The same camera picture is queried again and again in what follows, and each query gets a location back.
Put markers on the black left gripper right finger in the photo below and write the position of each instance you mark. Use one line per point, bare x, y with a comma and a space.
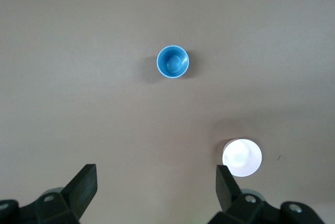
227, 192

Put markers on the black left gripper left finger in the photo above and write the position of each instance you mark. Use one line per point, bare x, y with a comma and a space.
78, 192

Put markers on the blue plastic cup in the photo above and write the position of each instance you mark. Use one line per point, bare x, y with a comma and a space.
172, 63

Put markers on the brown table cover sheet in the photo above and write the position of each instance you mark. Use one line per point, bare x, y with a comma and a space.
104, 51

